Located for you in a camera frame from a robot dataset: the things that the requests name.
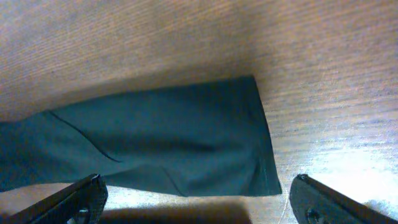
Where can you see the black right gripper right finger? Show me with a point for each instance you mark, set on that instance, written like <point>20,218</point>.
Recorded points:
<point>315,203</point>

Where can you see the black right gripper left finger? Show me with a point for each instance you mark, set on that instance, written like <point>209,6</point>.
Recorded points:
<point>82,202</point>

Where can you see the black leggings red waistband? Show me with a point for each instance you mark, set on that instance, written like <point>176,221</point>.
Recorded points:
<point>208,139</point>

